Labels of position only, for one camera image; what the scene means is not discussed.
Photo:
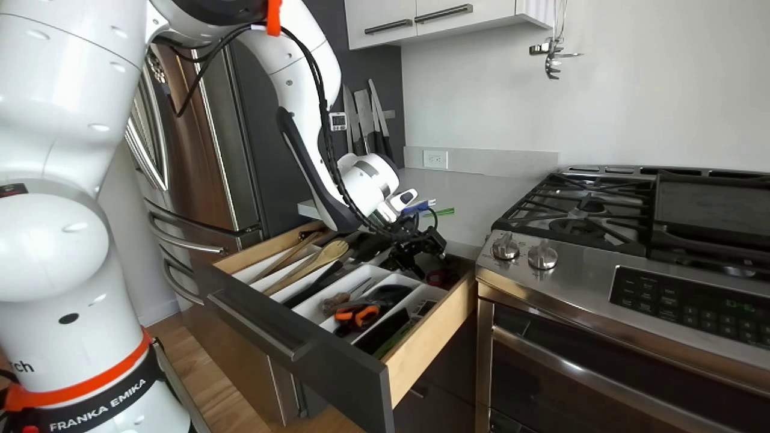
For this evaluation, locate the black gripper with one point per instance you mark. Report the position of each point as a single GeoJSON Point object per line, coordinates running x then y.
{"type": "Point", "coordinates": [418, 243]}

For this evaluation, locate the white wall thermostat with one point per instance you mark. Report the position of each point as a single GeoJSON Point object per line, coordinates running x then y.
{"type": "Point", "coordinates": [338, 120]}

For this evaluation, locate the silver stove knob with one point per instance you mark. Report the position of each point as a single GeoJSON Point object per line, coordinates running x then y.
{"type": "Point", "coordinates": [505, 249]}
{"type": "Point", "coordinates": [543, 256]}

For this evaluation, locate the open wooden kitchen drawer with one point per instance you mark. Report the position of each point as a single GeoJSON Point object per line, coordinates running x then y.
{"type": "Point", "coordinates": [321, 362]}

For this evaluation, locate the wooden spatula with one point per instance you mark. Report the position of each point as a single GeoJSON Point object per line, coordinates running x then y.
{"type": "Point", "coordinates": [301, 239]}

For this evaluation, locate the white wall outlet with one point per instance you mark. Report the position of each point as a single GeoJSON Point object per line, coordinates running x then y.
{"type": "Point", "coordinates": [436, 160]}

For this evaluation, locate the wooden spoon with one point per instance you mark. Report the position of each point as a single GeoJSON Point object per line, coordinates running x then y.
{"type": "Point", "coordinates": [328, 252]}

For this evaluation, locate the stainless steel gas range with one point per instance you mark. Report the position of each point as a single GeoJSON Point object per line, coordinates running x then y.
{"type": "Point", "coordinates": [578, 279]}

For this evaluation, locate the orange and black tool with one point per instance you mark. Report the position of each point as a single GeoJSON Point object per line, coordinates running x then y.
{"type": "Point", "coordinates": [355, 314]}

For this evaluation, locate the stainless steel refrigerator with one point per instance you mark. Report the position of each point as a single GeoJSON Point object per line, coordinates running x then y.
{"type": "Point", "coordinates": [201, 151]}

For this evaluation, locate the white upper cabinet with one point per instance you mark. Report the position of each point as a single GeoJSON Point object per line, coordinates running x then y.
{"type": "Point", "coordinates": [386, 19]}

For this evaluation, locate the hanging metal utensils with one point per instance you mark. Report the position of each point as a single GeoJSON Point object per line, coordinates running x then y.
{"type": "Point", "coordinates": [551, 52]}

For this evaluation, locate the black stove griddle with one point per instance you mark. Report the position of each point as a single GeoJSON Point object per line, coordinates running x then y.
{"type": "Point", "coordinates": [711, 207]}

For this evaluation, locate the black and red scissors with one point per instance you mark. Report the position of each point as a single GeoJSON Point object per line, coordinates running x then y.
{"type": "Point", "coordinates": [451, 279]}

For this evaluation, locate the small green utensil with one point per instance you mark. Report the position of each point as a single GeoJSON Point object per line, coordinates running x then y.
{"type": "Point", "coordinates": [444, 212]}

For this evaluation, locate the white cutlery organizer tray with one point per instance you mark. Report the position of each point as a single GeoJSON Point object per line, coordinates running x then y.
{"type": "Point", "coordinates": [351, 284]}

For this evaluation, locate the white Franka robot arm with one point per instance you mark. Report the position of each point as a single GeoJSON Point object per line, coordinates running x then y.
{"type": "Point", "coordinates": [63, 120]}

